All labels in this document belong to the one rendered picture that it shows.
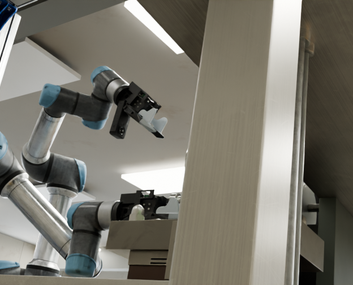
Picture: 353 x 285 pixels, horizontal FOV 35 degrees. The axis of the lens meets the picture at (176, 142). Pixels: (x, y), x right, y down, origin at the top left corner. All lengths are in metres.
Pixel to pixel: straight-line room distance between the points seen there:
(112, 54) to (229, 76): 4.04
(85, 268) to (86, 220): 0.12
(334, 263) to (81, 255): 0.61
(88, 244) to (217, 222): 1.08
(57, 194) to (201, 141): 1.68
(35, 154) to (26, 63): 2.74
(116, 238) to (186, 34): 0.56
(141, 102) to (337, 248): 0.72
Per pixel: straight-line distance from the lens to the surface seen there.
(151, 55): 4.36
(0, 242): 11.63
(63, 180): 2.07
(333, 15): 0.68
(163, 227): 1.11
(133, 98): 1.64
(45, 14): 3.44
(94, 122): 1.80
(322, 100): 0.85
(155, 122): 1.63
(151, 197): 1.36
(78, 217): 1.48
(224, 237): 0.37
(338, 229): 1.22
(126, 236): 1.15
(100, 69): 1.79
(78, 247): 1.45
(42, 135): 1.91
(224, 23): 0.46
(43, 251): 2.04
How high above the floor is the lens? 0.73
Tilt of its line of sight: 23 degrees up
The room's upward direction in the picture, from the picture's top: 9 degrees clockwise
